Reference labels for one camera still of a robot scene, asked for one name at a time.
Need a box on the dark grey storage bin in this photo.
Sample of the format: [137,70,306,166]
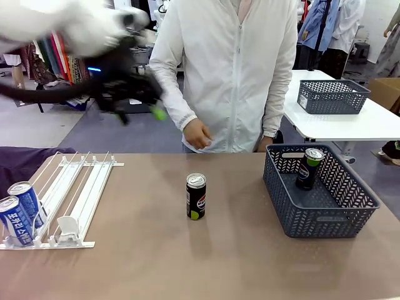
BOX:
[124,96,154,114]

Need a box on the white side table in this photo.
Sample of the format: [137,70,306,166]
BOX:
[282,69,400,157]

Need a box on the blue shirt on stand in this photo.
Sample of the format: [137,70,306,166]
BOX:
[296,0,341,53]

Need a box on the person's left hand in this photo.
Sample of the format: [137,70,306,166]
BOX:
[256,136,276,153]

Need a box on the white plastic pusher paddle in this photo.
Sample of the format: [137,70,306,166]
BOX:
[57,215,85,244]

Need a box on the dark fabric bundle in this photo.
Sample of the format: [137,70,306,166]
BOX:
[377,140,400,165]

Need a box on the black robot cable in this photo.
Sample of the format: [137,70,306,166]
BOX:
[0,81,107,106]

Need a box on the black Pepsi can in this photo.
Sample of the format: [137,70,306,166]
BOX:
[186,172,208,221]
[295,147,325,191]

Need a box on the brown cardboard box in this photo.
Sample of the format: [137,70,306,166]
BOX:
[367,77,400,116]

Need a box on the person's right hand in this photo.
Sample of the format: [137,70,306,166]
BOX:
[182,117,214,151]

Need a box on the rack of colourful hanging fabrics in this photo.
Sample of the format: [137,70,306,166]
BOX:
[27,31,91,85]

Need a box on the white hanging garment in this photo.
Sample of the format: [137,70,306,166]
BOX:
[327,0,366,54]

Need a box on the dark purple cloth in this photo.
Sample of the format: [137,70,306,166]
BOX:
[0,146,78,199]

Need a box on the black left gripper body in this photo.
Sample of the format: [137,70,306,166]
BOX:
[96,39,164,113]

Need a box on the blue checked fabric pile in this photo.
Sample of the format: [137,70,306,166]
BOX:
[66,94,91,111]

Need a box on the person in white jacket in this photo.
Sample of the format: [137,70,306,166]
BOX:
[149,0,298,154]

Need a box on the mannequin in grey-green dress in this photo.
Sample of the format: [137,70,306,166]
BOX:
[374,6,400,78]

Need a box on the dark plastic stool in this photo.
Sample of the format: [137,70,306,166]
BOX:
[352,42,371,65]

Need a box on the grey plastic lattice basket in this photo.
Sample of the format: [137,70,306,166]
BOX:
[262,143,381,239]
[296,79,372,115]

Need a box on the pink inner shirt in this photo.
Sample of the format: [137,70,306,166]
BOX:
[236,0,253,24]

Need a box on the person's right forearm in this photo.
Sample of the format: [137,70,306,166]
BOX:
[149,62,199,132]

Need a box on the blue Pocari Sweat can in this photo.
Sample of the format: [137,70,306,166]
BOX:
[6,181,48,231]
[0,196,34,248]

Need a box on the white wire can dispenser rack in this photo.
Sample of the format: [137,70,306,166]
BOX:
[0,151,125,250]

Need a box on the person's left forearm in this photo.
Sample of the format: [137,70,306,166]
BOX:
[261,71,293,138]

